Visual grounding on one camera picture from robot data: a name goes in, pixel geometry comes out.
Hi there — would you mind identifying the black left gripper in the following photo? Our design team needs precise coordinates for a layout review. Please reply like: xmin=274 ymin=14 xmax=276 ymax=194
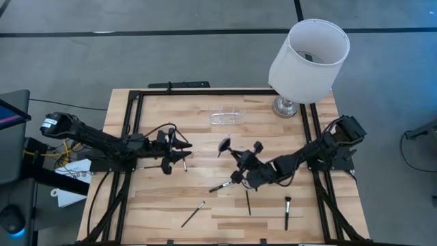
xmin=146 ymin=128 xmax=193 ymax=175

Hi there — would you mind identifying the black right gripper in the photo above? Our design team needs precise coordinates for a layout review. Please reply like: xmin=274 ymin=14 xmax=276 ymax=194
xmin=230 ymin=140 xmax=274 ymax=191

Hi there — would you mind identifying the slim brush with silver ferrule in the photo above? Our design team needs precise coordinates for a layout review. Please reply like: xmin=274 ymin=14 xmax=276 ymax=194
xmin=208 ymin=180 xmax=237 ymax=193

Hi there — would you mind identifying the thin black makeup brush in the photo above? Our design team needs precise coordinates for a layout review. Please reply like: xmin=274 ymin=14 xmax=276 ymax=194
xmin=245 ymin=189 xmax=253 ymax=217

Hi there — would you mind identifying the thin black white-tipped brush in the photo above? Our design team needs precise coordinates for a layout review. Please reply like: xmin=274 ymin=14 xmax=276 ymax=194
xmin=180 ymin=200 xmax=206 ymax=229

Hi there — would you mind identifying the black-headed silver ferrule brush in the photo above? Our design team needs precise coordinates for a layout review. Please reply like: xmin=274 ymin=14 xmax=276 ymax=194
xmin=284 ymin=195 xmax=292 ymax=232

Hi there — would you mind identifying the clear plastic organizer container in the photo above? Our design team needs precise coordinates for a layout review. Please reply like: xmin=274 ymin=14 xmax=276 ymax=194
xmin=208 ymin=104 xmax=247 ymax=126

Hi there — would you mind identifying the white shade table lamp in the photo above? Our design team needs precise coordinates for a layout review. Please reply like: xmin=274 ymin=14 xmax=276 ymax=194
xmin=268 ymin=18 xmax=352 ymax=120

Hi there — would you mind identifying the white printed paper sheet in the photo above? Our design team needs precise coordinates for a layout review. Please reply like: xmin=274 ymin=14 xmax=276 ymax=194
xmin=54 ymin=158 xmax=94 ymax=185

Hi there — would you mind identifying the black equipment stand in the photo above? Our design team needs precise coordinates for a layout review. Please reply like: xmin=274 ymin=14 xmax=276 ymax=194
xmin=22 ymin=136 xmax=90 ymax=196

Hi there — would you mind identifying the white paper tag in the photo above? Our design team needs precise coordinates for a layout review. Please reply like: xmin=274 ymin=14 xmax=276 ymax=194
xmin=50 ymin=187 xmax=88 ymax=208

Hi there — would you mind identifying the grey side desk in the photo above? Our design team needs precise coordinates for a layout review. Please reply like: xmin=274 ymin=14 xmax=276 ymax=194
xmin=0 ymin=89 xmax=37 ymax=246

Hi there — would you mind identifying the dark computer monitor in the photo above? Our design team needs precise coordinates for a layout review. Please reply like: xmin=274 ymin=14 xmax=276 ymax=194
xmin=0 ymin=98 xmax=32 ymax=131

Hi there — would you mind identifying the black computer mouse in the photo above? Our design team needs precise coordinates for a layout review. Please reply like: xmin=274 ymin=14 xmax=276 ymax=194
xmin=0 ymin=204 xmax=27 ymax=236

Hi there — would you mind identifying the black aluminium table frame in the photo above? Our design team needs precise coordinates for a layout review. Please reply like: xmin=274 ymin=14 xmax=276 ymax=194
xmin=73 ymin=89 xmax=375 ymax=246

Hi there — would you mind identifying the black camera bar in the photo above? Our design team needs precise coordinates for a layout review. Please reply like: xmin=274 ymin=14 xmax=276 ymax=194
xmin=147 ymin=81 xmax=211 ymax=89

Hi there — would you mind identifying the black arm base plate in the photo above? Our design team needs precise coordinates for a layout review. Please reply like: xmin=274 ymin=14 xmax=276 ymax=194
xmin=305 ymin=141 xmax=356 ymax=172
xmin=89 ymin=150 xmax=138 ymax=173

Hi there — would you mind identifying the thin black floor cable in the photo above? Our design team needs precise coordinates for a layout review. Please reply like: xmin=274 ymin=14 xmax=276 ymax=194
xmin=29 ymin=98 xmax=109 ymax=112

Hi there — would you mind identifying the yellow cable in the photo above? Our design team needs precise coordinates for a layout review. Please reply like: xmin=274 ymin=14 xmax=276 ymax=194
xmin=23 ymin=138 xmax=83 ymax=162

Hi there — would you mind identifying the curved black floor cable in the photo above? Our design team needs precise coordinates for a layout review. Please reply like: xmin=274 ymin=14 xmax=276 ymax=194
xmin=399 ymin=131 xmax=437 ymax=174

